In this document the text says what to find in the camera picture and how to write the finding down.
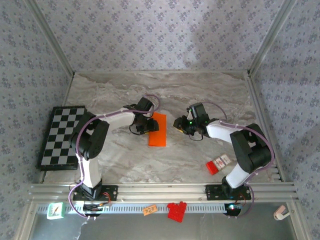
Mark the orange paper sheet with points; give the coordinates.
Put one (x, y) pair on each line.
(160, 136)

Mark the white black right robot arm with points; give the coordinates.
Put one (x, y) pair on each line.
(217, 132)

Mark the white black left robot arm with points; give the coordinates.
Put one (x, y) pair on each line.
(117, 120)

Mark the playing card box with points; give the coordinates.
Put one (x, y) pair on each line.
(222, 162)

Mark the orange paper tag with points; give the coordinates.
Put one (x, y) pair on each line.
(149, 210)

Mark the black grey chessboard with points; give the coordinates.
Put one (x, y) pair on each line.
(58, 117)

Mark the red toy brick cluster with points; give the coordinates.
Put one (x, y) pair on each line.
(177, 212)

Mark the grey metal shelf panel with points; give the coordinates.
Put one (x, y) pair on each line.
(150, 230)

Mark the beige clip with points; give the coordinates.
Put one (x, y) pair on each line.
(280, 213)

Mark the green and white card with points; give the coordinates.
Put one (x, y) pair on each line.
(55, 211)

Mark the aluminium rail beam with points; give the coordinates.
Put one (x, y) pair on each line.
(162, 192)

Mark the aluminium side rail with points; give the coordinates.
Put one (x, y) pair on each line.
(261, 112)

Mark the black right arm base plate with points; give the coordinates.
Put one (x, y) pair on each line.
(213, 192)

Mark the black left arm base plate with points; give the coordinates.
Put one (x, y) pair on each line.
(111, 193)

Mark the aluminium corner post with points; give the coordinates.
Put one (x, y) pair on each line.
(271, 37)
(51, 37)

